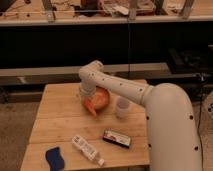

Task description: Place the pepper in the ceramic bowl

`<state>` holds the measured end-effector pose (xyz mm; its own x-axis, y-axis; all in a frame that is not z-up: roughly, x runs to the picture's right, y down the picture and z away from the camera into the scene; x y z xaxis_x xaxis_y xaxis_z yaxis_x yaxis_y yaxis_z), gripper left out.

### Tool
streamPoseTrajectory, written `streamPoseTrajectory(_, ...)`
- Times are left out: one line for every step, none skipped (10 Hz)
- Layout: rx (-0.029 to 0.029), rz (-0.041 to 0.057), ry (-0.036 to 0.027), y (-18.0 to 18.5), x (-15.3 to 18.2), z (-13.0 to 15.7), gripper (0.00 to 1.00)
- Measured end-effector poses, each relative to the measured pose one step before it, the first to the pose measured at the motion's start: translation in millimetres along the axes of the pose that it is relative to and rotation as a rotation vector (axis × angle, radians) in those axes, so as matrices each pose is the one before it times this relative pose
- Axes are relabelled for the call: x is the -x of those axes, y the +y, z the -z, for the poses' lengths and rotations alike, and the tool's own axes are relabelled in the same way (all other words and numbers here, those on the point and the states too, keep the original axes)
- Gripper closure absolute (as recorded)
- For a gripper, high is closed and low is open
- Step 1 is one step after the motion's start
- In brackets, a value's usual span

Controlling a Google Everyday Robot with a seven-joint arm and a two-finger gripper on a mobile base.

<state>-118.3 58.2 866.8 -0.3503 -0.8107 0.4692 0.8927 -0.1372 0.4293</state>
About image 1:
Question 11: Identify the orange pepper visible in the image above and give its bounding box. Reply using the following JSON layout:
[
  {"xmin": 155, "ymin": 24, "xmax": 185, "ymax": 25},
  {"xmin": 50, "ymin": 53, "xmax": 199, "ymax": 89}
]
[{"xmin": 83, "ymin": 98, "xmax": 97, "ymax": 117}]

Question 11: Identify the blue sponge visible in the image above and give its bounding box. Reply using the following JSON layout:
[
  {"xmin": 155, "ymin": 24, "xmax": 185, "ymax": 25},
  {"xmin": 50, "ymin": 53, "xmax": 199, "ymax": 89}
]
[{"xmin": 45, "ymin": 147, "xmax": 65, "ymax": 171}]

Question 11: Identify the orange ceramic bowl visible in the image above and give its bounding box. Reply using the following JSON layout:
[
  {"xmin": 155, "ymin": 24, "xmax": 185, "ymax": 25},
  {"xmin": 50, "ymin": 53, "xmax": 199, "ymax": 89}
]
[{"xmin": 88, "ymin": 87, "xmax": 110, "ymax": 110}]

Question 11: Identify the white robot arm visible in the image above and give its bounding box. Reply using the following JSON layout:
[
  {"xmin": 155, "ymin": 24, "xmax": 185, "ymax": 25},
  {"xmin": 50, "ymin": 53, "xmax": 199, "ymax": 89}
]
[{"xmin": 79, "ymin": 61, "xmax": 203, "ymax": 171}]

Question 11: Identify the translucent plastic cup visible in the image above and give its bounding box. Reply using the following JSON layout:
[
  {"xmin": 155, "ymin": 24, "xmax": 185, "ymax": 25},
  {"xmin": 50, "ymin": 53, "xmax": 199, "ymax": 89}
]
[{"xmin": 115, "ymin": 97, "xmax": 130, "ymax": 118}]

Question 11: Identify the black rectangular box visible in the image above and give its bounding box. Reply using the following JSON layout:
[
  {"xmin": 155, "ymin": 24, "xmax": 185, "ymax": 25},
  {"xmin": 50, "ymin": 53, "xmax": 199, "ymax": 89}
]
[{"xmin": 102, "ymin": 130, "xmax": 131, "ymax": 149}]

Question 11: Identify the wooden table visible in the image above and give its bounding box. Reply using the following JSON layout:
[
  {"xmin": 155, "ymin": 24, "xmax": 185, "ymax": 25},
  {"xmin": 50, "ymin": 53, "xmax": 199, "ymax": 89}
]
[{"xmin": 21, "ymin": 83, "xmax": 149, "ymax": 171}]

